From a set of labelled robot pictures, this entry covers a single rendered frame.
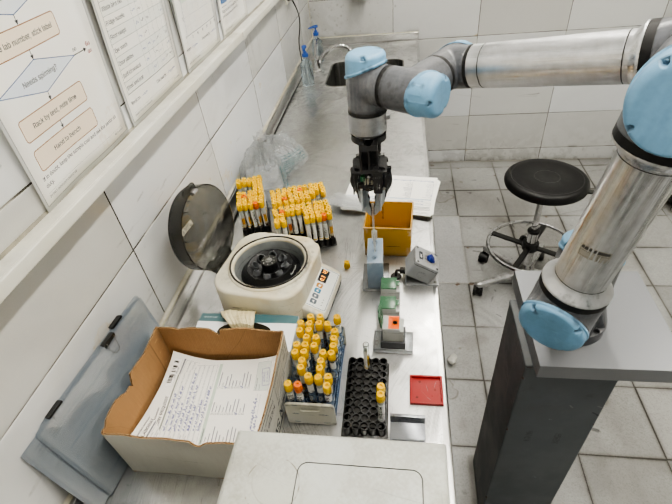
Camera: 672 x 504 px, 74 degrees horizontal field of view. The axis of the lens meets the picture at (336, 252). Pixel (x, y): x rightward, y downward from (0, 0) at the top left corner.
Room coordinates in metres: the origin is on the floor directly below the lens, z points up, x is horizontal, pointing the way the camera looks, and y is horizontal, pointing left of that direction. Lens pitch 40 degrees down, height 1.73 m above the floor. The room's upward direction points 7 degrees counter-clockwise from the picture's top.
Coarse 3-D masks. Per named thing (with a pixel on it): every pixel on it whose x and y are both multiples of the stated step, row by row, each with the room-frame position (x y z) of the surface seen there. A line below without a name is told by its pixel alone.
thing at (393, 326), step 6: (384, 318) 0.67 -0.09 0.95; (390, 318) 0.67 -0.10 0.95; (396, 318) 0.67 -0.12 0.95; (402, 318) 0.67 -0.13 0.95; (384, 324) 0.65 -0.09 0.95; (390, 324) 0.65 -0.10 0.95; (396, 324) 0.65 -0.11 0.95; (402, 324) 0.65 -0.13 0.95; (384, 330) 0.64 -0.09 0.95; (390, 330) 0.64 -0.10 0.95; (396, 330) 0.63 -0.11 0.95; (402, 330) 0.64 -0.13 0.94; (384, 336) 0.64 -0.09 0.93; (390, 336) 0.64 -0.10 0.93; (396, 336) 0.63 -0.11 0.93; (402, 336) 0.63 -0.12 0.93
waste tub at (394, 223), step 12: (384, 204) 1.09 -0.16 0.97; (396, 204) 1.09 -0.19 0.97; (408, 204) 1.08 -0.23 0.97; (384, 216) 1.09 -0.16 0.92; (396, 216) 1.09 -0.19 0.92; (408, 216) 1.08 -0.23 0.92; (372, 228) 0.98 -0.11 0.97; (384, 228) 0.97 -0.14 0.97; (396, 228) 0.96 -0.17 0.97; (408, 228) 0.96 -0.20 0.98; (384, 240) 0.97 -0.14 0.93; (396, 240) 0.96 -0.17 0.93; (408, 240) 0.95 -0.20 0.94; (384, 252) 0.97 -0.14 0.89; (396, 252) 0.96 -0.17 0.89; (408, 252) 0.95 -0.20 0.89
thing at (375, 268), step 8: (368, 240) 0.92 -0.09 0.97; (376, 240) 0.92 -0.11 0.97; (368, 248) 0.89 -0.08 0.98; (376, 248) 0.89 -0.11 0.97; (368, 256) 0.86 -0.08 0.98; (376, 256) 0.86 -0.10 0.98; (368, 264) 0.84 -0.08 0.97; (376, 264) 0.83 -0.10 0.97; (384, 264) 0.92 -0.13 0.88; (368, 272) 0.84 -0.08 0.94; (376, 272) 0.83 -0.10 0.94; (384, 272) 0.89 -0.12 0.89; (368, 280) 0.84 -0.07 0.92; (376, 280) 0.83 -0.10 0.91; (368, 288) 0.84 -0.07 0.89; (376, 288) 0.83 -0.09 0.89
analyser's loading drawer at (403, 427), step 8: (392, 416) 0.44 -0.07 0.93; (400, 416) 0.44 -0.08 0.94; (408, 416) 0.44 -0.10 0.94; (416, 416) 0.44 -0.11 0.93; (424, 416) 0.43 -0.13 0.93; (392, 424) 0.44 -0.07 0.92; (400, 424) 0.44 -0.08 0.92; (408, 424) 0.43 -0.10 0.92; (416, 424) 0.43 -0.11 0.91; (424, 424) 0.43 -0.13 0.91; (392, 432) 0.42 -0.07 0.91; (400, 432) 0.42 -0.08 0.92; (408, 432) 0.42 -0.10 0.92; (416, 432) 0.42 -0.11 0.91; (424, 432) 0.41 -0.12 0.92; (400, 440) 0.39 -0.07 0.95; (408, 440) 0.39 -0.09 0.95; (416, 440) 0.38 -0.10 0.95; (424, 440) 0.40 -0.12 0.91
